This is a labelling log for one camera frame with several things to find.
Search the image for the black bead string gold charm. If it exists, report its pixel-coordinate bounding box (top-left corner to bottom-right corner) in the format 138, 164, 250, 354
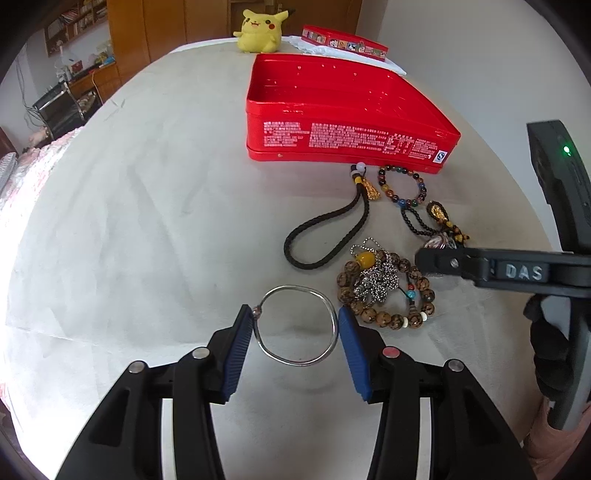
400, 200, 472, 251

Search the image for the wooden wardrobe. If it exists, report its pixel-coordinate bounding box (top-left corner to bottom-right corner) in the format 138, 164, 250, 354
106, 0, 362, 93

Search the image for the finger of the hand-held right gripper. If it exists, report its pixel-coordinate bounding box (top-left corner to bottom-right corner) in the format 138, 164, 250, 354
414, 246, 591, 292

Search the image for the silver ball chain necklace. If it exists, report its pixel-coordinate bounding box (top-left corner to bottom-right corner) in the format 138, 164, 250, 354
349, 237, 403, 304

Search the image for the black braided cord gold charm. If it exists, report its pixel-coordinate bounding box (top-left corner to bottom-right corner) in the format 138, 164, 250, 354
284, 161, 382, 270

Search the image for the beige bed sheet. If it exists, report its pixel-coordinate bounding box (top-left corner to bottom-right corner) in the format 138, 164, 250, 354
0, 34, 591, 480

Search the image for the multicolour bead bracelet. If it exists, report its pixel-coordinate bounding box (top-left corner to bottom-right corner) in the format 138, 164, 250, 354
377, 165, 429, 209

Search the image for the red tin box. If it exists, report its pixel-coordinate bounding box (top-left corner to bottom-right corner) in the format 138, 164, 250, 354
245, 53, 462, 175

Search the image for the folded blue patterned cloth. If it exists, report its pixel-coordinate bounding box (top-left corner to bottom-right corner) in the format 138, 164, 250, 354
0, 151, 20, 197

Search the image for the brown wooden bead bracelet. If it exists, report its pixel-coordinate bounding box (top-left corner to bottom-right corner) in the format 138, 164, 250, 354
336, 250, 436, 330

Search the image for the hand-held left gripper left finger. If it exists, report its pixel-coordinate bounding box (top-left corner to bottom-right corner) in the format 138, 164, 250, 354
54, 304, 256, 480

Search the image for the open wooden bookshelf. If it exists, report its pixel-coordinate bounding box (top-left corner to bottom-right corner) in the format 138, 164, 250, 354
44, 0, 110, 57

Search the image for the wooden desk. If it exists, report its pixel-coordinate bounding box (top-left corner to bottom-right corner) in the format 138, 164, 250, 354
60, 60, 122, 103

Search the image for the silver bangle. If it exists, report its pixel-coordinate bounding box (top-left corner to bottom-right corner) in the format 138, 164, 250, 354
252, 285, 340, 368

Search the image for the person's right forearm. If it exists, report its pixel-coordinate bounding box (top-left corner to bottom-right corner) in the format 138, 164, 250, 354
522, 401, 591, 469

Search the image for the person's right hand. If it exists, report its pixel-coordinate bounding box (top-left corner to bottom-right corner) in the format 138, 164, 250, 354
524, 294, 573, 398

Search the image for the red tin lid cartoon strip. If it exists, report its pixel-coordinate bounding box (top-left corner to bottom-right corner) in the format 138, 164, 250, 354
300, 25, 389, 56

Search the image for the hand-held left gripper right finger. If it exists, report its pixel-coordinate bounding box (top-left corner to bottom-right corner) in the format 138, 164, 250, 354
338, 305, 532, 480

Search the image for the black chair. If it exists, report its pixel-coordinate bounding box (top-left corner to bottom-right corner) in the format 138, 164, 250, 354
31, 83, 100, 140

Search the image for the yellow plush toy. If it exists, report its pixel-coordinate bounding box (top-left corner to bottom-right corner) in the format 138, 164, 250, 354
232, 8, 291, 54

